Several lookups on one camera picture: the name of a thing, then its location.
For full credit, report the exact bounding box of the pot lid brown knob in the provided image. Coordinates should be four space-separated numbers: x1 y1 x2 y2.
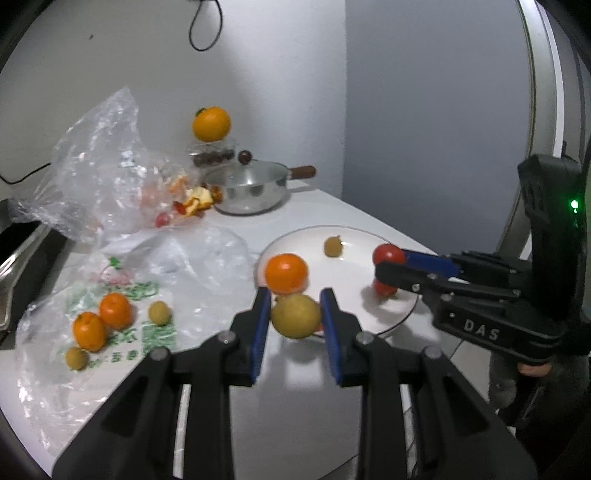
203 150 289 185

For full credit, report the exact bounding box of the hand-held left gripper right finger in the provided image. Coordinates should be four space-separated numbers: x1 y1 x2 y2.
320 287 539 480

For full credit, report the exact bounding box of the person's right forearm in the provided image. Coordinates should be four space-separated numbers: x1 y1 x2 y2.
488 355 591 462

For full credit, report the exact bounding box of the black looped power cable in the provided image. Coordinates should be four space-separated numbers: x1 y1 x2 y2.
188 0 225 52

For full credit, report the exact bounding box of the yellow round pear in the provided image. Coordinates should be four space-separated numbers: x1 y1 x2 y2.
270 293 322 340

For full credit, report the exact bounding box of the grey refrigerator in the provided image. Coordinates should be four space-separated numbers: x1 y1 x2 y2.
344 0 532 259

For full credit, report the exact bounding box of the clear container of dates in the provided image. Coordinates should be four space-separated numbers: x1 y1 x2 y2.
187 138 236 168

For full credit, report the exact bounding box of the silver door frame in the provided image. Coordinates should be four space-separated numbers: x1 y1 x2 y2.
515 0 591 259

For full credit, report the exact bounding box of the white plate black rim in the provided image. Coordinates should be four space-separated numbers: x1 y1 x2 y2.
255 225 419 340

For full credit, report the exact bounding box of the large orange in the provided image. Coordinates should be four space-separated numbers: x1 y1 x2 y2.
192 106 232 143

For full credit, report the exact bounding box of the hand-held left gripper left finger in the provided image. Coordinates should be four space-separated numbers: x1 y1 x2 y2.
52 286 273 480

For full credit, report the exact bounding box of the silver induction cooker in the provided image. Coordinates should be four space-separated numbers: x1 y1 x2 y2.
0 198 70 333

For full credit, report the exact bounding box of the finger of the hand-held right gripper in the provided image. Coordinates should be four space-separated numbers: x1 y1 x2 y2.
400 248 533 288
374 260 528 303

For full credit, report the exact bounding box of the black cooker power cable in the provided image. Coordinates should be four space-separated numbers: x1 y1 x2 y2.
0 161 51 185

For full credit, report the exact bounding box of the clear plastic bag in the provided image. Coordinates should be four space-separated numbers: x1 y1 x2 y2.
7 87 218 245

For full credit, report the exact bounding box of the small tangerine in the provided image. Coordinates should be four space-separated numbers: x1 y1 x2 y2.
99 293 134 330
72 312 108 352
264 253 309 295

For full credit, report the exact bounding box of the green printed plastic bag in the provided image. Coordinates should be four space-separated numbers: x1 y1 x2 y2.
14 226 259 457

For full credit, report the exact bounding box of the orange peel pile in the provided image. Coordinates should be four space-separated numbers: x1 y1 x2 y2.
173 182 215 217

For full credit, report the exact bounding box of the steel pot brown handle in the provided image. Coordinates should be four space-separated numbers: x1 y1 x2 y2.
203 161 317 217

